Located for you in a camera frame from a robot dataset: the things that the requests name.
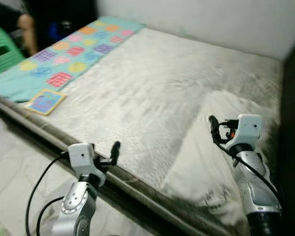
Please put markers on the blue bag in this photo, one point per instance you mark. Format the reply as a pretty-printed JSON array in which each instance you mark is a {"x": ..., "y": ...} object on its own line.
[{"x": 55, "y": 32}]

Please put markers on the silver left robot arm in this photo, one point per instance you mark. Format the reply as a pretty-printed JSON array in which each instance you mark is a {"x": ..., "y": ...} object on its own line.
[{"x": 73, "y": 211}]

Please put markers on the person in black shorts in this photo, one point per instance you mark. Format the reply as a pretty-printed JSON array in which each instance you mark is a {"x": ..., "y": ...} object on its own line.
[{"x": 27, "y": 32}]

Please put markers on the blue yellow children's book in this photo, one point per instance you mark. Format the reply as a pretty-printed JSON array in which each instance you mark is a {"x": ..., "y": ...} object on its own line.
[{"x": 45, "y": 102}]

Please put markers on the white pillow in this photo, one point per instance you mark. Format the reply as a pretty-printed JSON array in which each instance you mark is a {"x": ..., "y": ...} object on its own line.
[{"x": 201, "y": 162}]

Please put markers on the grey quilted mattress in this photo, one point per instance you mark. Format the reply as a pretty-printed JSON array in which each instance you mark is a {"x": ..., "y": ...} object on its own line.
[{"x": 152, "y": 88}]

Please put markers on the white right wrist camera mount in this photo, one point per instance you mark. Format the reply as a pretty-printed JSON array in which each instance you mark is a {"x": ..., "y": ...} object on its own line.
[{"x": 247, "y": 128}]

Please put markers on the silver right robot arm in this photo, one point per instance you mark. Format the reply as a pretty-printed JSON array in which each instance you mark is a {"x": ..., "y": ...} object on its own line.
[{"x": 250, "y": 177}]

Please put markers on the teal blanket with colourful hearts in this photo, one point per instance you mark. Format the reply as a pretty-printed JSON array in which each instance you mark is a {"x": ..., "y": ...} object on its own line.
[{"x": 19, "y": 88}]

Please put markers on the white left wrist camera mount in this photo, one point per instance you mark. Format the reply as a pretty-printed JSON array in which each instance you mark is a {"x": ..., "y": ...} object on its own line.
[{"x": 81, "y": 155}]

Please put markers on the green plastic stool stack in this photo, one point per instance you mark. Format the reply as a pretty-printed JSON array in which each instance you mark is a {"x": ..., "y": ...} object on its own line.
[{"x": 2, "y": 54}]

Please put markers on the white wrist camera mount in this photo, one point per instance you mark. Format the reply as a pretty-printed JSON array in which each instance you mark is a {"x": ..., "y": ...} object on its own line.
[
  {"x": 247, "y": 128},
  {"x": 81, "y": 155}
]

